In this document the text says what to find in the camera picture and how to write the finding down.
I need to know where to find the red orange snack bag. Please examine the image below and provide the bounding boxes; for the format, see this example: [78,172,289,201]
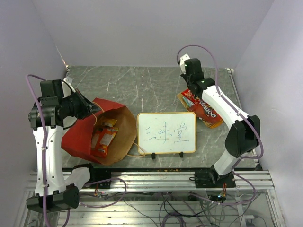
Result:
[181,89,196,100]

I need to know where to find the tan teal chips bag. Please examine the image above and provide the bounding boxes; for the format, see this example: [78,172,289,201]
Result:
[177,93,193,111]

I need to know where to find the orange white snack packet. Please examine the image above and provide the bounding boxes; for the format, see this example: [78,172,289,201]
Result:
[90,127,118,158]

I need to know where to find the red paper bag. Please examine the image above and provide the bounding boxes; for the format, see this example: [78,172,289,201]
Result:
[61,98,137,166]

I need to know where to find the green red candy bag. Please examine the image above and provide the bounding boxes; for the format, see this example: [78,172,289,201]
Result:
[183,97,195,111]

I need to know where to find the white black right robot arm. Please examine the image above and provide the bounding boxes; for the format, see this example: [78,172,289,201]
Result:
[179,54,261,187]

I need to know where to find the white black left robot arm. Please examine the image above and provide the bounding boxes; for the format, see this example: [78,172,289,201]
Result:
[27,79,101,213]

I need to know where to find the small yellow snack packet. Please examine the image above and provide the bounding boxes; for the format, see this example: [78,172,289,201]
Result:
[96,116,117,127]

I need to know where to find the yellow framed whiteboard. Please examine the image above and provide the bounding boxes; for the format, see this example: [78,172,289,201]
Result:
[137,112,196,155]

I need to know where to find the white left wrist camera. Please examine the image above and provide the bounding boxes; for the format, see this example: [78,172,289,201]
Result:
[65,77,73,84]

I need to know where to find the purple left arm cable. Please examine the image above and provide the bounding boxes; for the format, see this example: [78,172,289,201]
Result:
[25,74,71,227]

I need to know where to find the aluminium frame base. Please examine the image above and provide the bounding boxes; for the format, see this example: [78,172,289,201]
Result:
[21,170,285,227]

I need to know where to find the loose cables under table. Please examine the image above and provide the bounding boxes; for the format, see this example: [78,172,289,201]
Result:
[78,181,268,227]

